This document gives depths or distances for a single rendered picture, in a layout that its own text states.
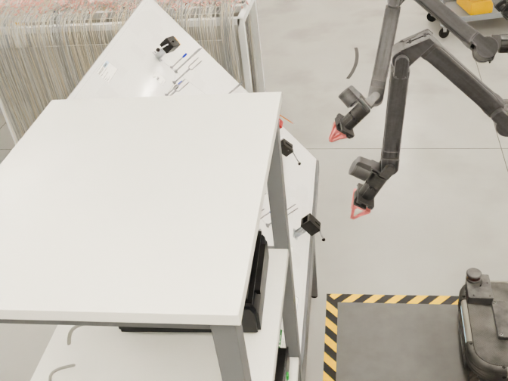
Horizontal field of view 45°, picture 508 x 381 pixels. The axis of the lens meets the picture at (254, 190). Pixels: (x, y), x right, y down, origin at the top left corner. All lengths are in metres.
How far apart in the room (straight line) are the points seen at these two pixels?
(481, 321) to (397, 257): 0.79
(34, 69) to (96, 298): 2.50
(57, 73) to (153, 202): 2.28
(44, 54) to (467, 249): 2.49
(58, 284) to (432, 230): 3.07
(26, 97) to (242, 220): 2.57
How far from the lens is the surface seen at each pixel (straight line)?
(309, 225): 2.25
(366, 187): 2.12
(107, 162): 1.14
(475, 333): 2.93
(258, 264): 1.30
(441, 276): 3.50
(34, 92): 3.39
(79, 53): 3.18
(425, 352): 3.14
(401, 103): 1.95
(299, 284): 2.17
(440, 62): 1.90
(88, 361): 1.33
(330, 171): 4.25
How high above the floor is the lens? 2.43
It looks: 36 degrees down
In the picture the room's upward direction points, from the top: 7 degrees counter-clockwise
